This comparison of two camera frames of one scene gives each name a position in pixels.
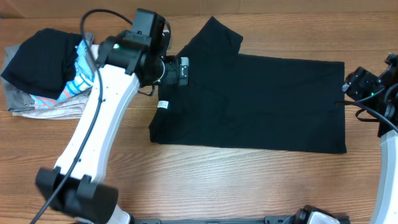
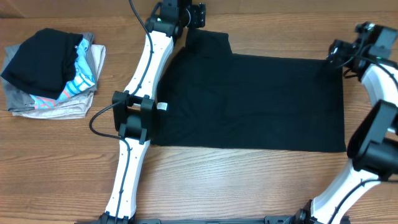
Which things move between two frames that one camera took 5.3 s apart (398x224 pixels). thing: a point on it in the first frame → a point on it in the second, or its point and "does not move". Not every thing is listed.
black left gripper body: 165,72 → 196,15
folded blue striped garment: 83,79 does not move
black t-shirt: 249,101 does not move
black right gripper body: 361,85 → 339,50
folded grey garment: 89,40 does not move
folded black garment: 45,65 does not move
